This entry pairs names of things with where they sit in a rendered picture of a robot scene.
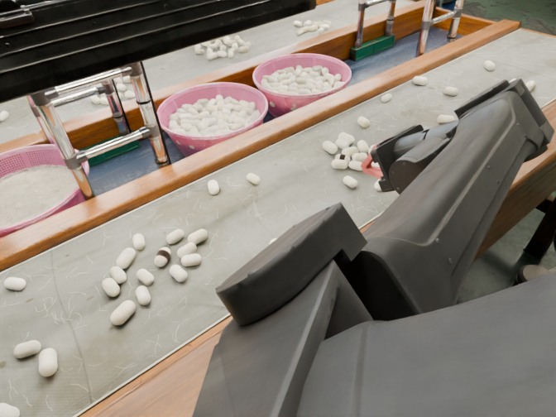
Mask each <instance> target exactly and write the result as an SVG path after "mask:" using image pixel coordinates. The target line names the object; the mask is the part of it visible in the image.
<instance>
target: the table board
mask: <svg viewBox="0 0 556 417"><path fill-rule="evenodd" d="M449 12H451V11H449V10H446V9H442V8H439V7H436V9H435V14H434V18H436V17H440V16H442V15H444V14H447V13H449ZM451 21H452V18H449V19H447V20H444V21H442V22H439V23H436V24H433V25H432V26H433V27H437V28H440V29H443V30H446V31H449V27H450V24H451ZM494 23H497V22H494V21H490V20H487V19H483V18H480V17H474V16H470V15H467V14H463V13H462V15H461V18H460V21H459V24H458V30H457V33H458V34H460V35H464V36H467V35H469V34H472V33H473V32H476V31H480V30H481V29H483V28H485V27H487V26H490V25H492V24H494ZM520 29H521V30H524V31H530V32H533V33H537V34H540V35H544V36H550V37H553V38H556V36H551V35H548V34H544V33H541V32H537V31H531V30H527V29H524V28H520Z"/></svg>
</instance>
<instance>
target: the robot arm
mask: <svg viewBox="0 0 556 417"><path fill-rule="evenodd" d="M454 112H455V113H456V115H457V117H458V119H457V120H454V121H451V122H447V123H444V124H442V125H439V126H437V127H432V128H430V129H427V130H424V129H423V127H422V125H417V126H412V127H408V128H406V129H404V130H402V131H400V132H398V133H396V134H395V135H392V136H390V137H387V138H386V139H385V140H384V141H381V142H379V143H377V144H375V145H374V147H373V148H372V149H371V151H370V153H369V155H368V156H367V158H366V159H365V160H364V161H363V162H362V164H361V168H362V170H363V172H364V173H366V174H369V175H372V176H374V177H376V178H378V179H379V181H378V184H379V185H380V187H381V191H382V192H390V191H396V192H397V193H398V194H399V196H398V197H397V198H396V199H395V200H394V202H393V203H392V204H391V205H390V206H389V207H388V208H387V209H386V210H385V211H384V212H383V213H382V214H381V215H380V216H379V217H378V218H377V219H376V220H375V222H374V223H373V224H372V225H371V226H370V227H369V228H368V229H367V230H366V231H365V232H364V233H361V231H360V230H359V228H358V227H357V225H356V224H355V223H354V221H353V220H352V218H351V216H350V215H349V213H348V211H347V210H346V209H345V208H344V206H343V204H342V203H341V202H338V203H336V204H333V205H331V206H328V207H327V208H325V209H323V210H321V211H319V212H317V213H315V214H314V215H312V216H310V217H308V218H306V219H305V220H303V221H301V222H300V223H296V224H294V225H293V227H292V228H290V229H288V230H287V231H286V232H284V233H283V234H282V235H281V236H279V237H278V238H277V239H276V240H275V241H274V242H272V243H271V244H270V245H269V246H267V247H266V248H265V249H263V250H262V251H261V252H260V253H258V254H257V255H256V256H254V257H253V258H252V259H251V260H250V261H249V262H248V263H246V264H245V265H244V266H242V267H241V268H240V269H239V270H237V271H236V272H235V273H233V274H232V275H231V276H229V277H228V278H227V279H226V280H225V281H224V282H223V283H222V284H221V285H218V286H217V287H216V288H215V290H216V291H215V292H216V294H217V295H218V297H219V299H220V300H221V301H222V302H223V304H224V306H225V307H226V309H227V310H228V312H229V313H230V314H231V315H232V319H231V320H230V321H229V323H228V324H227V325H226V327H225V328H224V330H223V331H222V333H221V336H220V339H219V342H218V344H216V345H215V346H214V348H213V352H212V356H211V358H210V361H209V364H208V369H207V371H206V374H205V377H204V381H203V385H202V387H201V390H200V393H199V397H198V400H197V403H196V406H195V408H194V413H193V416H192V417H556V271H551V272H550V273H547V274H545V275H542V276H539V277H537V278H534V279H532V280H528V281H526V282H524V283H522V284H519V285H515V286H512V287H510V288H507V289H504V290H501V291H498V292H496V293H493V294H490V295H486V296H483V297H480V298H477V299H474V300H469V301H467V302H464V303H461V304H456V303H457V299H458V295H459V292H460V290H461V287H462V285H463V281H464V279H465V276H466V274H467V272H468V270H469V268H470V266H471V264H472V262H473V260H474V258H475V256H476V254H477V252H478V250H479V248H480V246H481V244H482V242H483V240H484V238H485V236H486V234H487V232H488V230H489V228H490V226H491V224H492V222H493V221H494V219H495V217H496V215H497V213H498V211H499V209H500V207H501V205H502V203H503V201H504V199H505V197H506V195H507V193H508V191H509V189H510V187H511V185H512V183H513V181H514V179H515V177H516V175H517V173H518V172H519V170H520V167H521V166H522V164H523V163H525V162H527V161H531V160H533V159H534V158H536V157H538V156H540V155H542V154H543V153H545V152H546V151H547V150H548V146H547V145H548V144H549V143H550V142H551V140H552V138H553V135H554V132H555V130H554V129H553V128H552V126H551V124H550V123H549V121H548V119H547V118H546V116H545V115H544V113H543V112H542V110H541V108H540V107H539V105H538V104H537V102H536V101H535V99H534V97H533V96H532V94H531V92H530V91H529V90H528V88H527V86H526V85H525V83H524V81H523V80H522V78H518V79H516V80H513V81H511V82H510V83H509V81H508V80H507V79H503V80H502V81H501V82H500V83H498V84H495V85H494V86H492V87H490V88H489V89H487V90H485V91H483V92H481V93H480V94H478V95H476V96H475V97H473V98H470V99H469V100H468V101H466V102H465V103H464V104H463V105H461V106H460V107H459V108H457V109H456V110H454ZM373 161H374V163H378V165H379V166H380V167H375V166H371V163H372V162H373Z"/></svg>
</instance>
